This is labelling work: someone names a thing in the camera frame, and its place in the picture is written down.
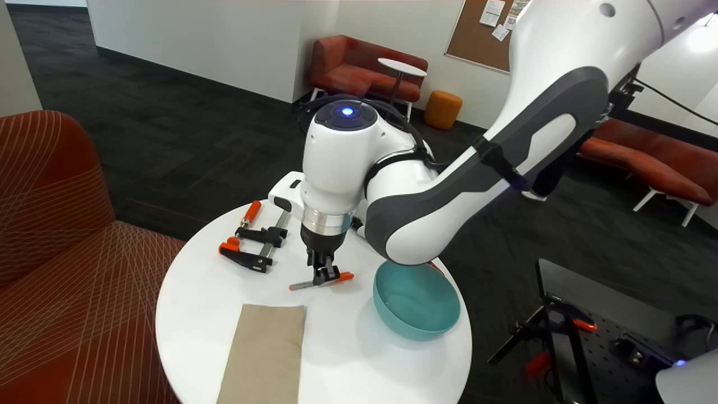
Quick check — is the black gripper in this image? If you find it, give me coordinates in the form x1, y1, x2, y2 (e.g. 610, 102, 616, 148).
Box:
298, 221, 349, 287

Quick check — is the white marker with orange cap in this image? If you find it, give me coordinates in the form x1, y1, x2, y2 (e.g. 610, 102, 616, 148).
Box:
287, 270, 356, 294

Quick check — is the teal bowl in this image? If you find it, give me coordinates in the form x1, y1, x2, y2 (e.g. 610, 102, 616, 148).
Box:
372, 255, 463, 342

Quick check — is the orange and black bar clamp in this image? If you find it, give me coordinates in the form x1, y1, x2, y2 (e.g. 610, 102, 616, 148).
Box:
217, 197, 296, 275

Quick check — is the brown paper sheet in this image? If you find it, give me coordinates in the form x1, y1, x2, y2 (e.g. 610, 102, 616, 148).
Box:
216, 302, 309, 404

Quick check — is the red armchair with white legs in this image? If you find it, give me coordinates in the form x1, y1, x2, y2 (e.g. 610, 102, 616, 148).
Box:
308, 34, 430, 125

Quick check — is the orange pouf stool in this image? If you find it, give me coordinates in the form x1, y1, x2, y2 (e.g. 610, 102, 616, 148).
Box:
422, 88, 465, 133

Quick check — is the small round white side table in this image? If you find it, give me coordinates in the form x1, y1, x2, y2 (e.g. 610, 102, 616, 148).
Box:
374, 55, 428, 120

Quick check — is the orange striped sofa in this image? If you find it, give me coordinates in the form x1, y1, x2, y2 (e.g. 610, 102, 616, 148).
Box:
0, 109, 188, 404

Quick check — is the cork pin board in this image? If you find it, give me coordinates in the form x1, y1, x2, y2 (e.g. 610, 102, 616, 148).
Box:
445, 0, 524, 73

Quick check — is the red bench with white legs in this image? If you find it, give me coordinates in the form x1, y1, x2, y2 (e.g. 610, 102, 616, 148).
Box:
579, 116, 716, 231

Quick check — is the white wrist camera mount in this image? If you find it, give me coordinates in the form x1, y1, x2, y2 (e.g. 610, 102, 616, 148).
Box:
268, 171, 308, 220

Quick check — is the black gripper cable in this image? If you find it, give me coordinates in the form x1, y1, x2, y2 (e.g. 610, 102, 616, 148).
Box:
364, 96, 439, 178

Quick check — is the orange handled base clamp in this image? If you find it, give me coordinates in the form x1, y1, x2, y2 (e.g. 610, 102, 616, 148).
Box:
489, 304, 559, 380
545, 295, 602, 336

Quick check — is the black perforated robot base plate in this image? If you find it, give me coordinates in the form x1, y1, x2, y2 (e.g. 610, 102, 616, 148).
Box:
537, 255, 718, 404

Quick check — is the black camera cable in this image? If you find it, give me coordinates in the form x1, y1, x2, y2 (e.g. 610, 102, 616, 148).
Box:
636, 77, 718, 128

